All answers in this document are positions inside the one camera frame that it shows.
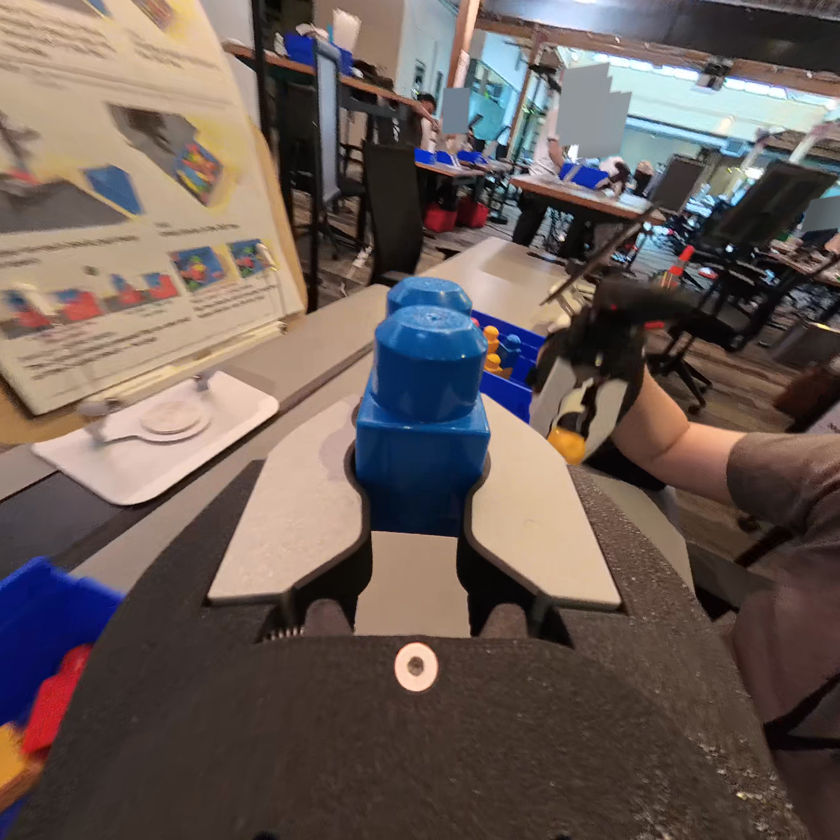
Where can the ceiling projector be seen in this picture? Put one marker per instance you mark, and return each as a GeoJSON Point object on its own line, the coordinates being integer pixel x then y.
{"type": "Point", "coordinates": [715, 72]}

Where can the blue plastic bin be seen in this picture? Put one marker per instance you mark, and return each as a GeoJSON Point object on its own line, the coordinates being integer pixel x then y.
{"type": "Point", "coordinates": [39, 610]}
{"type": "Point", "coordinates": [518, 394]}

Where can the red crate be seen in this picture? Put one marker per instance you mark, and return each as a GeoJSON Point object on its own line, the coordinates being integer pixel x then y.
{"type": "Point", "coordinates": [472, 213]}
{"type": "Point", "coordinates": [443, 218]}

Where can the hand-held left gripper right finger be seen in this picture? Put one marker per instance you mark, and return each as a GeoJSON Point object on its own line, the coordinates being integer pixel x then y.
{"type": "Point", "coordinates": [538, 525]}

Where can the orange traffic cone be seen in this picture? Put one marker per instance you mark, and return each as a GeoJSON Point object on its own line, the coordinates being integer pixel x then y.
{"type": "Point", "coordinates": [684, 262]}

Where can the black office chair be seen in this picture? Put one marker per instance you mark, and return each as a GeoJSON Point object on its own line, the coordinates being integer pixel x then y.
{"type": "Point", "coordinates": [695, 328]}
{"type": "Point", "coordinates": [351, 177]}

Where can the black framed sign stand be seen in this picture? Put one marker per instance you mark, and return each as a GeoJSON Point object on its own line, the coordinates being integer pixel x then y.
{"type": "Point", "coordinates": [328, 118]}

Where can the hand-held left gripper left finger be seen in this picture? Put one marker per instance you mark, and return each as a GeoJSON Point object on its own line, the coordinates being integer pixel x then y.
{"type": "Point", "coordinates": [289, 518]}

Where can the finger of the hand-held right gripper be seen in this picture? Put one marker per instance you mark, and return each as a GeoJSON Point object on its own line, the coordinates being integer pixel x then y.
{"type": "Point", "coordinates": [554, 394]}
{"type": "Point", "coordinates": [607, 413]}

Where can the grey trash can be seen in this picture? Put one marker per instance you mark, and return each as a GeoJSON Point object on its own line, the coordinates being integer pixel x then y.
{"type": "Point", "coordinates": [807, 341]}

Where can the person's right forearm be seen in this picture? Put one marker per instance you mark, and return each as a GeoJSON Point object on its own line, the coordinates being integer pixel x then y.
{"type": "Point", "coordinates": [682, 453]}

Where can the black upright panel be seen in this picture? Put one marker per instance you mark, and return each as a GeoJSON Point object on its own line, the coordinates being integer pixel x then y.
{"type": "Point", "coordinates": [394, 210]}

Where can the printed instruction sheet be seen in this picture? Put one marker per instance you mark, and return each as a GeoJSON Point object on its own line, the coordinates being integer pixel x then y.
{"type": "Point", "coordinates": [98, 197]}

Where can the blue two-stud block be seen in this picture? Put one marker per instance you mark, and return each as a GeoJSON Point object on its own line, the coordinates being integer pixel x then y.
{"type": "Point", "coordinates": [510, 351]}
{"type": "Point", "coordinates": [420, 472]}

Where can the distant blue bin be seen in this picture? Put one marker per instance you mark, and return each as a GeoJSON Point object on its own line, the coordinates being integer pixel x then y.
{"type": "Point", "coordinates": [308, 49]}
{"type": "Point", "coordinates": [584, 176]}
{"type": "Point", "coordinates": [436, 157]}

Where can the black tilted panel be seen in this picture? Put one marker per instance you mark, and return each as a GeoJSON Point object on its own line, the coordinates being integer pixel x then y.
{"type": "Point", "coordinates": [768, 203]}

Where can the brown box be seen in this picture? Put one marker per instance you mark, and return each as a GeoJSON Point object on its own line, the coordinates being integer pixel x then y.
{"type": "Point", "coordinates": [810, 397]}

